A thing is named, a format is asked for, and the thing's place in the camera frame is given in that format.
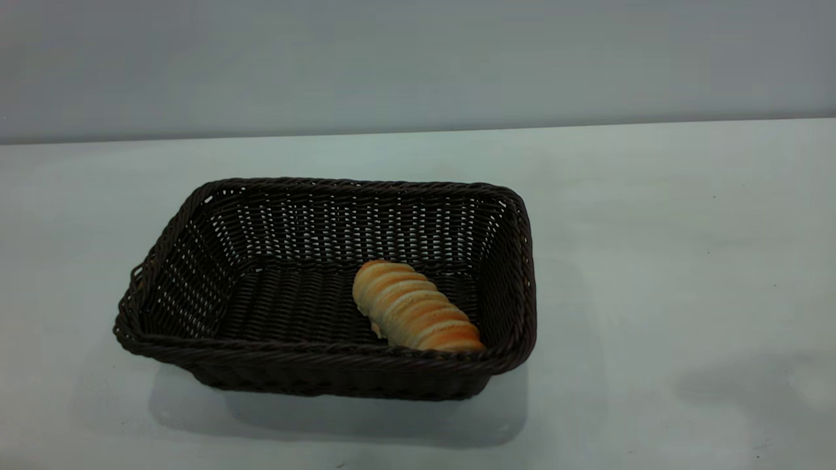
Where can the golden ridged bread roll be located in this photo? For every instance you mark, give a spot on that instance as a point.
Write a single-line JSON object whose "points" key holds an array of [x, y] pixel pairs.
{"points": [[411, 307]]}

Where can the black woven wicker basket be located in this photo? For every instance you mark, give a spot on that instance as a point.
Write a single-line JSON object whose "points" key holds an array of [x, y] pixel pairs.
{"points": [[294, 307]]}

